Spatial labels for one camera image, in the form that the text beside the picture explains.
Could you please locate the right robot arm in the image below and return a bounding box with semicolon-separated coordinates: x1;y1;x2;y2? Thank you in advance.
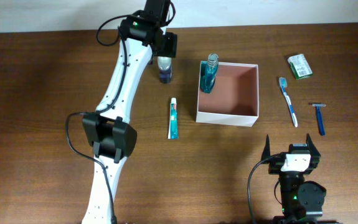
261;134;326;224

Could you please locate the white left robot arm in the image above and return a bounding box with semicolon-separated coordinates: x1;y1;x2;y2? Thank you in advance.
82;12;177;223

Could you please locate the purple spray bottle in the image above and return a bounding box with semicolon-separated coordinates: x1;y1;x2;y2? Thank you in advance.
158;57;172;83

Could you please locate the blue white toothbrush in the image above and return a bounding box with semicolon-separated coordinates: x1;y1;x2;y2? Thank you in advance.
278;77;298;128

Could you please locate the teal white toothpaste tube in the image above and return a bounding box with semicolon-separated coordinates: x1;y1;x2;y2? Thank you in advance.
167;98;179;139

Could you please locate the pink cardboard box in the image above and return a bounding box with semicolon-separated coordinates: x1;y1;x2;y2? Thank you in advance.
195;62;260;127

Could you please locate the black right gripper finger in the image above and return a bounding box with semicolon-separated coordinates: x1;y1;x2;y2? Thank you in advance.
306;133;321;156
260;135;271;164

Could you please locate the green white soap box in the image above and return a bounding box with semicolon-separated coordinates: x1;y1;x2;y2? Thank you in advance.
287;54;313;80

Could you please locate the teal mouthwash bottle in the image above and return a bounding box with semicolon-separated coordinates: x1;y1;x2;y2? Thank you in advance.
200;54;219;93

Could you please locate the blue disposable razor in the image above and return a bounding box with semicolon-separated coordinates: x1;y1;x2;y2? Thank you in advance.
311;103;326;136

